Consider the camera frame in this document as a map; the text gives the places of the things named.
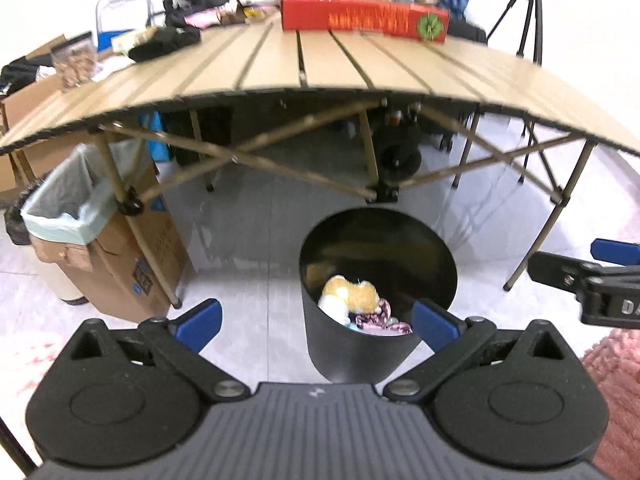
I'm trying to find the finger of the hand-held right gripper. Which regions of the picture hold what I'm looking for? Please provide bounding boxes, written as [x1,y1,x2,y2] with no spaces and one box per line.
[529,251,601,291]
[590,238,640,266]

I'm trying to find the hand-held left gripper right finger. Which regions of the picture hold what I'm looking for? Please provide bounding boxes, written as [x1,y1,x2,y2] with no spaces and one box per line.
[381,298,570,405]

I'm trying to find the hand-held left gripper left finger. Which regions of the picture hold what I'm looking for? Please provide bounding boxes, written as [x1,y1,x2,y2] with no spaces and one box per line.
[69,297,252,405]

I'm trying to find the mauve cloth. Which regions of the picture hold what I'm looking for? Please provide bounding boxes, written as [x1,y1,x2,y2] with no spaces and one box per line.
[352,297,413,336]

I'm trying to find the yellow plush toy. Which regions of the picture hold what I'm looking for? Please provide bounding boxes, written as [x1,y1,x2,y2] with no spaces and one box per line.
[320,275,379,323]

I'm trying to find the black round trash bin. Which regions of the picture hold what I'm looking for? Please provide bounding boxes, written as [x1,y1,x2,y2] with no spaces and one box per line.
[299,207,458,383]

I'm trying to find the pink shaggy rug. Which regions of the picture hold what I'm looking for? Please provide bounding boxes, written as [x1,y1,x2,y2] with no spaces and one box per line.
[580,330,640,480]

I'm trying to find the cardboard box with green liner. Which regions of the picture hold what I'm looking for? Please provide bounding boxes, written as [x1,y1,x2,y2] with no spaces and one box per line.
[20,140,191,323]

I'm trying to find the white cylindrical bin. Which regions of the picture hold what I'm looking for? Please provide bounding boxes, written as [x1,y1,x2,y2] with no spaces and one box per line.
[35,247,91,307]

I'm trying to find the blue plastic panel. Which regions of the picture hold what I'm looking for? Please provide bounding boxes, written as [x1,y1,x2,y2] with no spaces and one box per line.
[140,110,171,161]

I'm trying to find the black suitcase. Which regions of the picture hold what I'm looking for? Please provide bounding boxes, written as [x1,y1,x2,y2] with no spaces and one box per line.
[447,17,488,46]

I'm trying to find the large cardboard box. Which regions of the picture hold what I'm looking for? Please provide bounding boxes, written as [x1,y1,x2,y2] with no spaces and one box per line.
[0,35,126,196]

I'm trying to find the tan slatted folding table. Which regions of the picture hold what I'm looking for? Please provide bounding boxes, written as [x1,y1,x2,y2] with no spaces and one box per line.
[0,20,640,306]

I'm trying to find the black gloves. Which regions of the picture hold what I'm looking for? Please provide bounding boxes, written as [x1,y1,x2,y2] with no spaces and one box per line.
[127,26,202,63]

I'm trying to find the pale yellow packet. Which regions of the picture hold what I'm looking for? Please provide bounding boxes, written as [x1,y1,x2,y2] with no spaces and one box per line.
[111,30,156,53]

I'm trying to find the clear jar of snacks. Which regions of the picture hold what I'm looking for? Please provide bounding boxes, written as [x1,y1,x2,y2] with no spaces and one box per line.
[50,31,98,92]

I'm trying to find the white framed blue folding stool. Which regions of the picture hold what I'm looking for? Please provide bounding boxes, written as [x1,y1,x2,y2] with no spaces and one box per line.
[95,0,148,53]

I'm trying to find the pink packet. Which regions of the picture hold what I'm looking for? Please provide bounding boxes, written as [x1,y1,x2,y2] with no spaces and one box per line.
[184,10,221,28]

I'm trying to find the black clothes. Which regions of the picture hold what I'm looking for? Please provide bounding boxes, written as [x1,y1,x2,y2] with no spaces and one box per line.
[0,55,56,98]

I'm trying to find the red cardboard box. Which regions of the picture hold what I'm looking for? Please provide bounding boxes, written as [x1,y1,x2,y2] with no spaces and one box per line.
[280,0,451,45]

